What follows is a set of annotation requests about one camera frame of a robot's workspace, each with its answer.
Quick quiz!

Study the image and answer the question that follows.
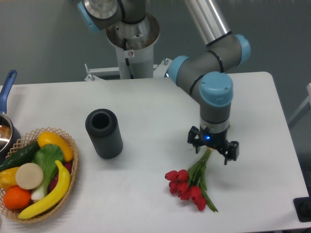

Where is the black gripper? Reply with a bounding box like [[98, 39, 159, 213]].
[[187, 126, 239, 165]]

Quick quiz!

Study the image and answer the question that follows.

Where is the red tulip bouquet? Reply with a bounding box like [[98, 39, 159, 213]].
[[164, 148, 218, 213]]

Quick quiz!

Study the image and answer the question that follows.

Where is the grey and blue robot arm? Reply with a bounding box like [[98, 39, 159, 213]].
[[77, 0, 251, 161]]

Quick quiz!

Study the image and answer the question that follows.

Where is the black device at table edge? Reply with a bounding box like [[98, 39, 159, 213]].
[[293, 197, 311, 222]]

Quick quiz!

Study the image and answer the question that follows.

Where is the dark grey ribbed vase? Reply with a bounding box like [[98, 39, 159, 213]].
[[85, 109, 123, 159]]

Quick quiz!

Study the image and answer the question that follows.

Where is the dark red vegetable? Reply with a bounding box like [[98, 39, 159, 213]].
[[49, 162, 72, 193]]

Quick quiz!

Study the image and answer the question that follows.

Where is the yellow banana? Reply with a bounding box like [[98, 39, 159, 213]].
[[18, 160, 70, 220]]

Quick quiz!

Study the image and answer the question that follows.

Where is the green bok choy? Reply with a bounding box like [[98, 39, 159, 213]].
[[31, 144, 64, 202]]

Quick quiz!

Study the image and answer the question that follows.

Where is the woven wicker basket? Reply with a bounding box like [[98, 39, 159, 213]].
[[0, 127, 78, 224]]

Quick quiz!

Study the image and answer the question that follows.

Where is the beige round disc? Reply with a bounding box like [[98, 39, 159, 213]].
[[15, 163, 44, 190]]

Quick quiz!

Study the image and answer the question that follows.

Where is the green cucumber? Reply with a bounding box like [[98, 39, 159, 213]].
[[0, 141, 40, 172]]

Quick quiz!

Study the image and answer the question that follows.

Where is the orange fruit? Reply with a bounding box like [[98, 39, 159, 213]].
[[3, 186, 31, 210]]

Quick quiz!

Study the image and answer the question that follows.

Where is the yellow bell pepper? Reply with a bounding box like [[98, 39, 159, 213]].
[[0, 167, 19, 190]]

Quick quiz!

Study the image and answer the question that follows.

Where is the white frame at right edge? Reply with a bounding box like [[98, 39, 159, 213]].
[[288, 83, 311, 129]]

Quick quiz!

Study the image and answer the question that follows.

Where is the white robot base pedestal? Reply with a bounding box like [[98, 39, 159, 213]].
[[85, 13, 172, 81]]

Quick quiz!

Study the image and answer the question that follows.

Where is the blue handled saucepan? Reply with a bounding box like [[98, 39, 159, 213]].
[[0, 70, 21, 164]]

